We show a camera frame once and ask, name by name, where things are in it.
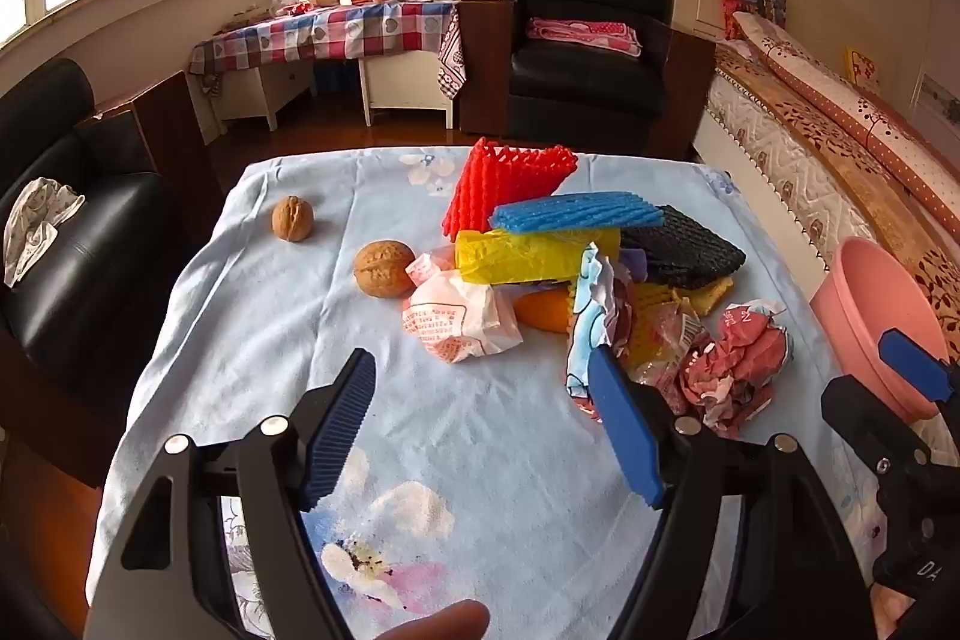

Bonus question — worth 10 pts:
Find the colourful patterned pillow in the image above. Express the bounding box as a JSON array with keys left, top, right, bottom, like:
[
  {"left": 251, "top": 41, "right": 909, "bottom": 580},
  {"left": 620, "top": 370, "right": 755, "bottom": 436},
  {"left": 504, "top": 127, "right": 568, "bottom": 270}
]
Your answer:
[{"left": 718, "top": 0, "right": 788, "bottom": 41}]

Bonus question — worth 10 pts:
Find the crumpled red wrapper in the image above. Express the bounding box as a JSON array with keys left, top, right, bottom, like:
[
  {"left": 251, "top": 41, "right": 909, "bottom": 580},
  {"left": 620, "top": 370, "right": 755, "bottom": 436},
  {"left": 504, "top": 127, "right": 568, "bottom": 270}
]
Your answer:
[{"left": 679, "top": 301, "right": 794, "bottom": 437}]

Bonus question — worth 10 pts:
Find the checked tablecloth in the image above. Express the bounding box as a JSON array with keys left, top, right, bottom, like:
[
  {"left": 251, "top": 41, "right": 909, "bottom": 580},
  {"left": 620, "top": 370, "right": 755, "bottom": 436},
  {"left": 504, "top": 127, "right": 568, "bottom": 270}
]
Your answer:
[{"left": 187, "top": 0, "right": 467, "bottom": 100}]

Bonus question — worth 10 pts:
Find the blue white wrapper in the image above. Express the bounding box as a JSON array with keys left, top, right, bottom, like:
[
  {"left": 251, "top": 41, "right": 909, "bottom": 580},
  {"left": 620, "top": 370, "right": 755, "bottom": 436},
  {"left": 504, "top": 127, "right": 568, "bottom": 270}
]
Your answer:
[{"left": 564, "top": 241, "right": 637, "bottom": 420}]

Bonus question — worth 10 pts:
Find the white red paper wrapper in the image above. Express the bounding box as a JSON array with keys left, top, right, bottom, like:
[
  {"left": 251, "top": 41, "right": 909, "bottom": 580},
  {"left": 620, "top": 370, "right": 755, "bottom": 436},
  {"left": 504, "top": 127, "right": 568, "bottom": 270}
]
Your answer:
[{"left": 403, "top": 251, "right": 524, "bottom": 367}]

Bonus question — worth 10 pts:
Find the black leather sofa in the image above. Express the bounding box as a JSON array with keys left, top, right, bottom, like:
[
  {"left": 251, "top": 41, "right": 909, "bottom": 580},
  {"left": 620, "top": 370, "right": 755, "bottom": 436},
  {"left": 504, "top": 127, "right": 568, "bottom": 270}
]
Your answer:
[{"left": 0, "top": 59, "right": 188, "bottom": 401}]

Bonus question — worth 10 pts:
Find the pink folded blanket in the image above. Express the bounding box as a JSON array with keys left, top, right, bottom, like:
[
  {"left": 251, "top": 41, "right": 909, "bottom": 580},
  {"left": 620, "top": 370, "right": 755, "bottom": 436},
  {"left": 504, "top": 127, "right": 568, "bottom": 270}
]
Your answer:
[{"left": 525, "top": 16, "right": 643, "bottom": 58}]

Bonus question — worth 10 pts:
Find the white wardrobe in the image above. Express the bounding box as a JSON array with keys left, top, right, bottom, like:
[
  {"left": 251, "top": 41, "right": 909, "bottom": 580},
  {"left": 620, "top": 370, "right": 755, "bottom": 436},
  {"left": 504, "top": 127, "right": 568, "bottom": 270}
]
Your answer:
[{"left": 907, "top": 0, "right": 960, "bottom": 124}]

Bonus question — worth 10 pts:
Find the white patterned cloth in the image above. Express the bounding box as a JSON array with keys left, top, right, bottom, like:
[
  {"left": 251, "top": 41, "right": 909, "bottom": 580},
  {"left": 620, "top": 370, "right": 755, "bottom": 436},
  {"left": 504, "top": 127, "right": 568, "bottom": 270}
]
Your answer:
[{"left": 2, "top": 176, "right": 87, "bottom": 289}]

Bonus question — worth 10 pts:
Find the blue foam net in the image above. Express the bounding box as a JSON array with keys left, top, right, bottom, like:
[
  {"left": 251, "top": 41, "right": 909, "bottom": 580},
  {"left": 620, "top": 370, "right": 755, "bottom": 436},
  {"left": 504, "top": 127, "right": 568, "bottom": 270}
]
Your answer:
[{"left": 490, "top": 190, "right": 667, "bottom": 234}]

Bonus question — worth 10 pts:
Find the brown walnut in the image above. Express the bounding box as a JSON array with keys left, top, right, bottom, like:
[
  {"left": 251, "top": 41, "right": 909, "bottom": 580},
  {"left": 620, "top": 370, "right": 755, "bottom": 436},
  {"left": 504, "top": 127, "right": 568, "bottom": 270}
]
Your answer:
[
  {"left": 354, "top": 240, "right": 417, "bottom": 298},
  {"left": 271, "top": 196, "right": 314, "bottom": 244}
]

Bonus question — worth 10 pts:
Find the yellow plastic bag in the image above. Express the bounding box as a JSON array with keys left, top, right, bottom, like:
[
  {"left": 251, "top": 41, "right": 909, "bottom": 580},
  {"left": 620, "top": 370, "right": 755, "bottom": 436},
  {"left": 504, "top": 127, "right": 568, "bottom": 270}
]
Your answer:
[{"left": 455, "top": 225, "right": 622, "bottom": 287}]

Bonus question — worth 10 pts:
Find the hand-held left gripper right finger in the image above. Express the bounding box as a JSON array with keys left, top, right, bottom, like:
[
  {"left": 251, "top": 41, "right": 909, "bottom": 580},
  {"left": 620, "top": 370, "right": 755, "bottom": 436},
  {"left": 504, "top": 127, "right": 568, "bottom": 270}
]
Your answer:
[{"left": 587, "top": 346, "right": 880, "bottom": 640}]

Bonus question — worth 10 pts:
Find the pink plastic bucket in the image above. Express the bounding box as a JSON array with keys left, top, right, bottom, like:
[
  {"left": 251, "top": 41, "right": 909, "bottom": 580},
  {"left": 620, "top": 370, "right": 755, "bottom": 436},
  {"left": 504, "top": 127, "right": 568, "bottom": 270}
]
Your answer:
[{"left": 810, "top": 236, "right": 955, "bottom": 423}]

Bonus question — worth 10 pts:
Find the black leather armchair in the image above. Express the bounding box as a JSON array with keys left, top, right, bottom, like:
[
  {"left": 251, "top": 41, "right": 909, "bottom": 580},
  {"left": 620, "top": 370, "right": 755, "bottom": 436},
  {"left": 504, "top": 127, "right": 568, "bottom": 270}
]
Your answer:
[{"left": 496, "top": 0, "right": 674, "bottom": 140}]

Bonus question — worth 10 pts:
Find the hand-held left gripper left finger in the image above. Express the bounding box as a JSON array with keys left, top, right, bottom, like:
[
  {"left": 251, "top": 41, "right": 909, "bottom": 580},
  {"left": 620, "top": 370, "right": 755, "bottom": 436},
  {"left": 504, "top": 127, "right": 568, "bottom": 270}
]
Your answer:
[{"left": 84, "top": 347, "right": 377, "bottom": 640}]

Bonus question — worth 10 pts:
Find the black foam net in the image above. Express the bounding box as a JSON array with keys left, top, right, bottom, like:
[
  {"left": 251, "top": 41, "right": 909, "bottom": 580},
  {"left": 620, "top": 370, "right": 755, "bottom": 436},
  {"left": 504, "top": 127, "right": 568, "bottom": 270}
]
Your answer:
[{"left": 619, "top": 205, "right": 747, "bottom": 290}]

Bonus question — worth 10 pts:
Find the light blue floral tablecloth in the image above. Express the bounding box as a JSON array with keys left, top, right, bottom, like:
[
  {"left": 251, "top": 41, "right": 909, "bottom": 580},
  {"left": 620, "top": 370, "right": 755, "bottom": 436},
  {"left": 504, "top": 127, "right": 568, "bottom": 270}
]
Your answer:
[{"left": 86, "top": 145, "right": 893, "bottom": 640}]

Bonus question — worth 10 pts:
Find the clear red printed plastic packet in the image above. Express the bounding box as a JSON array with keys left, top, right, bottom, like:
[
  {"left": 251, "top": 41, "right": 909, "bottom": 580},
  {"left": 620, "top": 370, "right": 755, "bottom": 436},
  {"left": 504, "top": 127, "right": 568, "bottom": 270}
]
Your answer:
[{"left": 628, "top": 302, "right": 710, "bottom": 412}]

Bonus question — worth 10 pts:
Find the dark wooden side table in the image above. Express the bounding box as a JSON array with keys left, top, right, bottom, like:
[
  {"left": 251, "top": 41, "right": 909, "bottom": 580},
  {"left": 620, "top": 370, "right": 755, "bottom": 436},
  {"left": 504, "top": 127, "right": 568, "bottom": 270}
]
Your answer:
[
  {"left": 457, "top": 0, "right": 518, "bottom": 135},
  {"left": 75, "top": 70, "right": 218, "bottom": 236},
  {"left": 660, "top": 25, "right": 717, "bottom": 161}
]

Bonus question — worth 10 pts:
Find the white bed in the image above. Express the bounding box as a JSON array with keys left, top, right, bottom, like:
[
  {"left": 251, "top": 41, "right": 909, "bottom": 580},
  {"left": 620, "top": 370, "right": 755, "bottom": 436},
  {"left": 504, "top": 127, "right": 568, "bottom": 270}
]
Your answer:
[{"left": 671, "top": 0, "right": 960, "bottom": 341}]

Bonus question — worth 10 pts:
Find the white desk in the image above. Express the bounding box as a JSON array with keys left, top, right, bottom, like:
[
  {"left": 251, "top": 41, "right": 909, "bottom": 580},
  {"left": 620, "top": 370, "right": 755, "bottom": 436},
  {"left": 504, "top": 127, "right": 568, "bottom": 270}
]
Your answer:
[{"left": 214, "top": 51, "right": 457, "bottom": 131}]

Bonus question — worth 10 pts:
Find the red foam net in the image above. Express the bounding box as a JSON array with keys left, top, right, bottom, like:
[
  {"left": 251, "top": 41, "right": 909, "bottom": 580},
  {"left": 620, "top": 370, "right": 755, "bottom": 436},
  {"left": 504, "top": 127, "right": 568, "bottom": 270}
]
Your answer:
[{"left": 441, "top": 137, "right": 578, "bottom": 244}]

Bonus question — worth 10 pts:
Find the brown leaf pattern blanket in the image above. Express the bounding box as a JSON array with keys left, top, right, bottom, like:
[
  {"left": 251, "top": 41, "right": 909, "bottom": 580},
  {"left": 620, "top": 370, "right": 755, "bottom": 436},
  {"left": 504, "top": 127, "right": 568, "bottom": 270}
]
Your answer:
[{"left": 712, "top": 44, "right": 960, "bottom": 341}]

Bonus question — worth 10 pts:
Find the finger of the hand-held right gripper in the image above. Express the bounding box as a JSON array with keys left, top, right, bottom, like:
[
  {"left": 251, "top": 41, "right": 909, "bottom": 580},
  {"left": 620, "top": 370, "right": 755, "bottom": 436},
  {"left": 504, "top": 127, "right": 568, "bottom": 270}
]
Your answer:
[
  {"left": 821, "top": 376, "right": 931, "bottom": 476},
  {"left": 877, "top": 329, "right": 960, "bottom": 401}
]

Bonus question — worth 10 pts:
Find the pink dotted floral quilt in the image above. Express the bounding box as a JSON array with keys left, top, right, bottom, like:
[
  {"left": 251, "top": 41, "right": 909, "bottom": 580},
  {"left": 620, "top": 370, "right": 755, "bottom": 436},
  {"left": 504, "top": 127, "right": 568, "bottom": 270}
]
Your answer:
[{"left": 731, "top": 10, "right": 960, "bottom": 236}]

